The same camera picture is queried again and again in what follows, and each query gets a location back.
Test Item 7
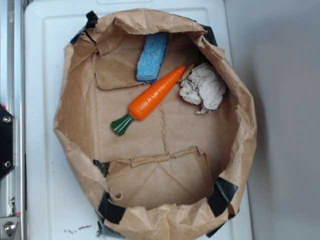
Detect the orange toy carrot green stem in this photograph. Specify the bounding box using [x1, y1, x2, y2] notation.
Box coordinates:
[111, 66, 186, 136]

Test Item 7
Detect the brown paper bag liner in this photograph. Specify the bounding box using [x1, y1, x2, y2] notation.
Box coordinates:
[54, 8, 257, 240]

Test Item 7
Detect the crumpled white paper towel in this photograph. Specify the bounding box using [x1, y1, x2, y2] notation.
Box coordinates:
[179, 63, 227, 115]

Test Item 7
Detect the blue sponge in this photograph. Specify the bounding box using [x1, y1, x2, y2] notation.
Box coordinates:
[136, 33, 168, 83]

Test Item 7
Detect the black tape bottom right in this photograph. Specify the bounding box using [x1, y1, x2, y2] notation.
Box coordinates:
[207, 177, 238, 217]

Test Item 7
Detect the black tape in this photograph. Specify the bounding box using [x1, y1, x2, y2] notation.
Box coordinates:
[70, 11, 99, 45]
[200, 24, 218, 47]
[207, 177, 238, 217]
[98, 192, 126, 225]

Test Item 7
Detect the black tape top right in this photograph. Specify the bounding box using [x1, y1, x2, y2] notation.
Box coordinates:
[200, 24, 218, 47]

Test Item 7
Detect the black tape bottom left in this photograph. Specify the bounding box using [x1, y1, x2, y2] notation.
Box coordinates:
[98, 192, 126, 225]

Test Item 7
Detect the black tape top left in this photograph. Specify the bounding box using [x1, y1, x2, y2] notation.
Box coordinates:
[70, 11, 99, 45]

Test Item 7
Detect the black bracket with bolts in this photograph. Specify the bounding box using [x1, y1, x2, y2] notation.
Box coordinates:
[0, 104, 16, 182]

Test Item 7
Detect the aluminium frame rail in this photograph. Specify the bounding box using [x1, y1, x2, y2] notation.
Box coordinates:
[0, 0, 28, 240]

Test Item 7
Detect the metal corner bracket with bolt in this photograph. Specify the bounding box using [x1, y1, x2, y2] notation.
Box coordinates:
[0, 216, 20, 240]

